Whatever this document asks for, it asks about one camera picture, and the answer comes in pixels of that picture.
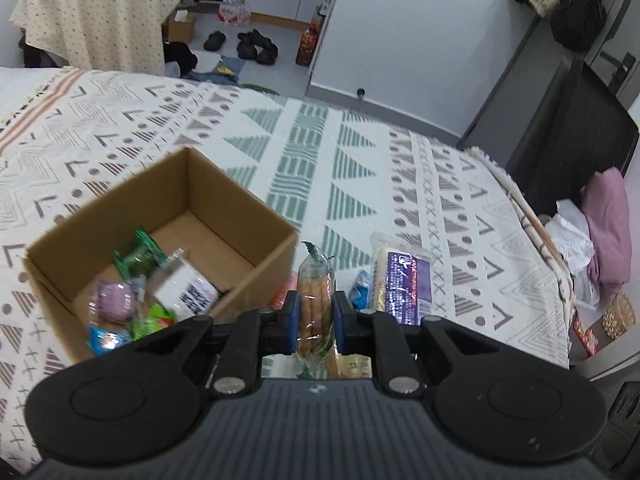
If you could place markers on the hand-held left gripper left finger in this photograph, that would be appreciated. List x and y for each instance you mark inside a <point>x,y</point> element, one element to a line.
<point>292,322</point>

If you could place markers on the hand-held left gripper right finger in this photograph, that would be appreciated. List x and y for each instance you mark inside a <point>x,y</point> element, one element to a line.
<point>341,322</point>

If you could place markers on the red snack packet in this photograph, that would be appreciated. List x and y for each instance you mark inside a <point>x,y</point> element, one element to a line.
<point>279,301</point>

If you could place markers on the orange stick snack packet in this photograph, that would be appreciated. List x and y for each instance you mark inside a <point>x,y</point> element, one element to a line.
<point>315,290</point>

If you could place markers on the blue patterned snack packet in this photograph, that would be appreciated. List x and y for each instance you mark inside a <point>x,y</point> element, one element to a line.
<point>361,287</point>

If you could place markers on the purple cake roll packet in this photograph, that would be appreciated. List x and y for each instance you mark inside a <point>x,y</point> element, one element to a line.
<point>402,285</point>

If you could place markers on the white snack packet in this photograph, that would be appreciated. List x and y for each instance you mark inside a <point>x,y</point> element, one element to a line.
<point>186,294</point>

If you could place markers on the green snack packet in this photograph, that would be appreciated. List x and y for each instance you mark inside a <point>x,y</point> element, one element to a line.
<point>156,321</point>
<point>139,258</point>

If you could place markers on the purple round snack packet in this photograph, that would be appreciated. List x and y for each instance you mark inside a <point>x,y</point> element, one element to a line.
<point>116,301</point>

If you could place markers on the striped fringed throw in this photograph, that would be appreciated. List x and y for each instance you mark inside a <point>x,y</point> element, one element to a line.
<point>525,220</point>

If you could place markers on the black door stop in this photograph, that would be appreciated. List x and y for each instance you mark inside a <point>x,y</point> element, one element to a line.
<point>359,92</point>

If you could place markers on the white plastic bag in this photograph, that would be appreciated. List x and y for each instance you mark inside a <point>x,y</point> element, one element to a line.
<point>570,240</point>

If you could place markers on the red box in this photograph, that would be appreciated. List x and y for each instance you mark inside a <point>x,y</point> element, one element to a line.
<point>586,335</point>

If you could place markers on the blue cloth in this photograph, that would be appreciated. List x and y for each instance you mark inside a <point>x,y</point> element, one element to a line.
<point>220,72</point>

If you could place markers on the black shoe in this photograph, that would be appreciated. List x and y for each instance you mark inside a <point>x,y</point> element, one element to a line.
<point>252,38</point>
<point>261,55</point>
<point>215,40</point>

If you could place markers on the red drink bottle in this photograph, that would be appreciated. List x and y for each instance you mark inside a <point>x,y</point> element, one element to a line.
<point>306,46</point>

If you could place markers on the woven basket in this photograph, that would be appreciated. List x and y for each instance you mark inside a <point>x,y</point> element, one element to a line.
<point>620,317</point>

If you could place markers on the pink pillow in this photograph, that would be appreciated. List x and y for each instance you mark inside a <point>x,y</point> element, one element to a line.
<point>607,225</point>

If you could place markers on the black cloth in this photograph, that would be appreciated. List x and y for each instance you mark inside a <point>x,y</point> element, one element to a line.
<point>180,55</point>

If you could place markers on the black chair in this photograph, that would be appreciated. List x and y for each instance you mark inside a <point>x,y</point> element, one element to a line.
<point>575,130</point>

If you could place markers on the small cardboard box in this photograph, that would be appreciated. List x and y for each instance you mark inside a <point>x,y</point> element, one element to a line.
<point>181,25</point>

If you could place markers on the pack of water bottles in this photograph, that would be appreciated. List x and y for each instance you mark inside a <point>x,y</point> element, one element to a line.
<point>234,10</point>

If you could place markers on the spray bottle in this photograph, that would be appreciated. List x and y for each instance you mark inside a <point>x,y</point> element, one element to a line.
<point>325,2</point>

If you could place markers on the white bed sheet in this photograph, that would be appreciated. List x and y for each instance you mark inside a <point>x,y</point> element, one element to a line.
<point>20,90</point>

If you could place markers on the table with dotted cloth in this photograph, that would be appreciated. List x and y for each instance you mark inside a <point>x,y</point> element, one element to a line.
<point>100,15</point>

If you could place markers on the black bag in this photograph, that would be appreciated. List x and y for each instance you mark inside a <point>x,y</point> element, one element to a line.
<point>580,10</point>

